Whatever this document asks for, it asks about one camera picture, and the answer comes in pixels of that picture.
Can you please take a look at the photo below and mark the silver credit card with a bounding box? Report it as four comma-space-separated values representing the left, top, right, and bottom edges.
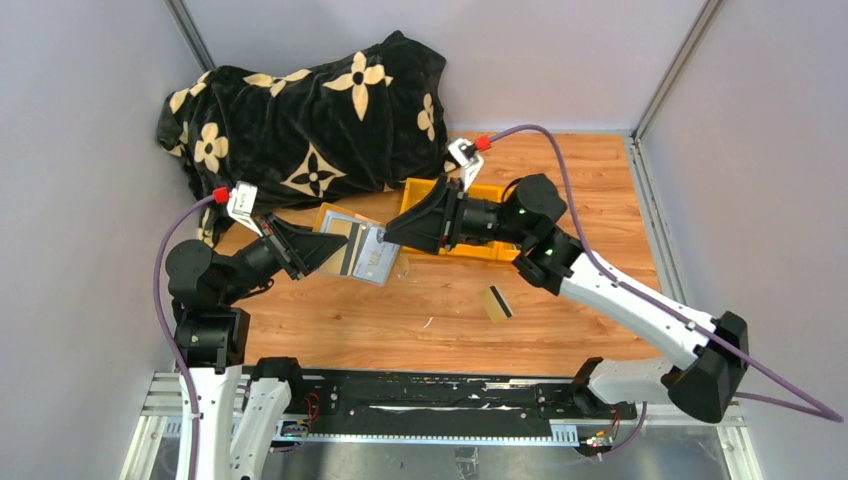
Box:
352, 225, 400, 286

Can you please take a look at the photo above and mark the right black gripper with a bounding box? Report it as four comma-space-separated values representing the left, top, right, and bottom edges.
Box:
383, 174, 530, 256

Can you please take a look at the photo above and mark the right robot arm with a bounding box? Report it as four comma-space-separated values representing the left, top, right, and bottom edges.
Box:
385, 174, 748, 423

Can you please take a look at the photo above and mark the yellow leather card holder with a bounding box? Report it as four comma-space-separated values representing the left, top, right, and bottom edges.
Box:
315, 203, 385, 280

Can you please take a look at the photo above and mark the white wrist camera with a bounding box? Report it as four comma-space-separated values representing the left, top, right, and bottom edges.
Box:
226, 181, 261, 235
445, 138, 484, 196

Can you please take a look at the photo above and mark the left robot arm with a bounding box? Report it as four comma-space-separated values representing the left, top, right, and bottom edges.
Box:
165, 214, 348, 479

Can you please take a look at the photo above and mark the gold card black stripe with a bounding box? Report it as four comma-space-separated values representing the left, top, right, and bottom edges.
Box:
481, 285, 514, 323

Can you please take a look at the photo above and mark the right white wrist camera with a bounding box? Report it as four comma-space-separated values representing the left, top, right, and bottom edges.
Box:
445, 138, 484, 196

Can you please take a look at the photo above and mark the aluminium frame rail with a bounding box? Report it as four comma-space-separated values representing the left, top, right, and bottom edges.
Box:
119, 370, 763, 480

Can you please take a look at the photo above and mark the yellow three-compartment bin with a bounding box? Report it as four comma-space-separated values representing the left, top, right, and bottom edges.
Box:
399, 178, 520, 262

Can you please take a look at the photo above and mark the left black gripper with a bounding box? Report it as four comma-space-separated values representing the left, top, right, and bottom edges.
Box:
221, 208, 348, 303

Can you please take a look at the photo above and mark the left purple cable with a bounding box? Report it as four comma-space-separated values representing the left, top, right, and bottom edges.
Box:
153, 188, 231, 480

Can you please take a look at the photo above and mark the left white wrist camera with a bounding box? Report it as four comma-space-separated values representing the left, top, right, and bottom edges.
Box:
226, 181, 261, 235

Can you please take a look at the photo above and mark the black floral blanket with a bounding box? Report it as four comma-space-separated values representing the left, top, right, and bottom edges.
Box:
155, 31, 448, 212

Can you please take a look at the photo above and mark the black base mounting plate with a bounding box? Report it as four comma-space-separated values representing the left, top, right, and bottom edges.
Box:
284, 369, 637, 440

